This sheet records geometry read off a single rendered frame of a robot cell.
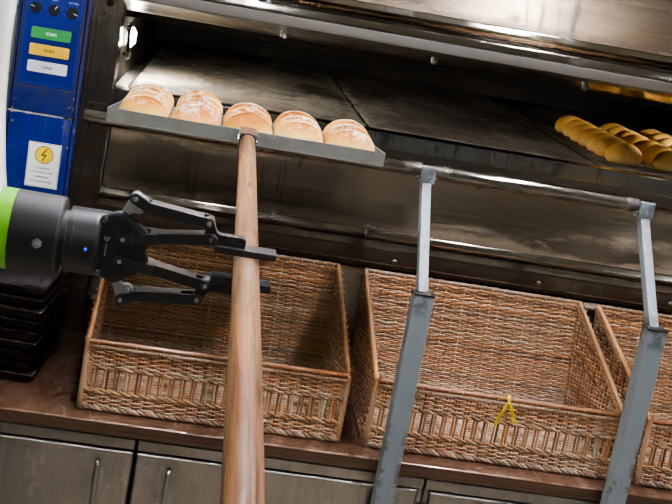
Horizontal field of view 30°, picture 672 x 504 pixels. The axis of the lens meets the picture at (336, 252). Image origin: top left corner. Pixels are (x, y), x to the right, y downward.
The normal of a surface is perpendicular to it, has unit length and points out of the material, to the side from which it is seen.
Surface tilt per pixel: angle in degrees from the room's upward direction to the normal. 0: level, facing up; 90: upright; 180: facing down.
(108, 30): 90
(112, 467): 90
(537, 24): 70
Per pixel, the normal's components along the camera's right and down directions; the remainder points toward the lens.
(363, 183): 0.13, -0.11
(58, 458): 0.07, 0.25
